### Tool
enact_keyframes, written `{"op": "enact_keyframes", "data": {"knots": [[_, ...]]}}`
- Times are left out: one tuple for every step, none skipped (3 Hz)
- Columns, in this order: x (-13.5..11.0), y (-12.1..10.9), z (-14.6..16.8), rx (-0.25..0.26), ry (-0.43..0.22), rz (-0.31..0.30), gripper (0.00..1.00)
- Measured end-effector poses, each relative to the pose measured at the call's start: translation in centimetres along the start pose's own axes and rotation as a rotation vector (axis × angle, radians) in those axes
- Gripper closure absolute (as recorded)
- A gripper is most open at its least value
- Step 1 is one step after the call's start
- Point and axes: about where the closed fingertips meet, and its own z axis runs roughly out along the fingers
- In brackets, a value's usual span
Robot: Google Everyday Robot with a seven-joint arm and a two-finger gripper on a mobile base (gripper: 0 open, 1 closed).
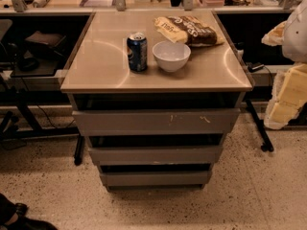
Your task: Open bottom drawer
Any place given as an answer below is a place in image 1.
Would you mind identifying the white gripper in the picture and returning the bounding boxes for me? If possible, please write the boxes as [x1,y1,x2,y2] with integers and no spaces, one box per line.
[261,21,307,129]

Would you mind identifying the grey bottom drawer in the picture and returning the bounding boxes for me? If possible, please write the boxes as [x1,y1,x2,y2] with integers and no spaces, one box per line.
[100,172,212,187]

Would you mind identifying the grey drawer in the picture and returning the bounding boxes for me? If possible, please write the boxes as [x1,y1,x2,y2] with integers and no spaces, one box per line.
[89,146,223,165]
[100,172,212,187]
[73,108,240,136]

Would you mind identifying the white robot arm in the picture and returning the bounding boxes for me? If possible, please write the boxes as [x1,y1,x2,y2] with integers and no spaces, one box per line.
[261,0,307,129]

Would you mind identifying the grey middle drawer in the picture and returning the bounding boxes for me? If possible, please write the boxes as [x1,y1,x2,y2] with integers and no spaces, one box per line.
[89,146,223,165]

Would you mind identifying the grey drawer cabinet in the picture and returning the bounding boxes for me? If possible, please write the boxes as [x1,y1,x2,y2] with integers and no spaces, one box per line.
[59,10,254,192]

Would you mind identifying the grey top drawer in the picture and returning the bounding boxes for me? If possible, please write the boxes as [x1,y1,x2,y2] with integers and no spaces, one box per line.
[73,108,240,136]

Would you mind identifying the black power adapter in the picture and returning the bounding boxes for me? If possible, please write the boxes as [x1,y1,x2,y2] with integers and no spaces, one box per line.
[248,62,265,73]

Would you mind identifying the black desk leg right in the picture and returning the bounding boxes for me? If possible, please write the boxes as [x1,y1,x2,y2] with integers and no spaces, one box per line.
[246,99,274,152]

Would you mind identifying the black desk leg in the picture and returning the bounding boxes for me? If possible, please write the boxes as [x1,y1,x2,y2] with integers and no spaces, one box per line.
[74,135,84,166]
[246,99,274,152]

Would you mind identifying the brown chip bag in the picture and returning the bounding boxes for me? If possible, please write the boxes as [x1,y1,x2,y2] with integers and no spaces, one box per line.
[154,15,224,47]

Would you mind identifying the white bowl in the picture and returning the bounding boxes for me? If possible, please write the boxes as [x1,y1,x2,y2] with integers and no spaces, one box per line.
[153,41,191,72]

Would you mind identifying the blue soda can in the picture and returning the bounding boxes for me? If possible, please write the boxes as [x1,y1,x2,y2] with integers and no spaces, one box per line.
[127,32,147,72]

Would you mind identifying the black desk leg left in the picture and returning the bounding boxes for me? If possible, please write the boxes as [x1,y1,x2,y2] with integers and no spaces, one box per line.
[74,135,84,166]

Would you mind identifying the dark box under desk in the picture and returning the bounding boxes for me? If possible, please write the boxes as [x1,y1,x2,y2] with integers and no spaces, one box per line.
[25,31,66,59]

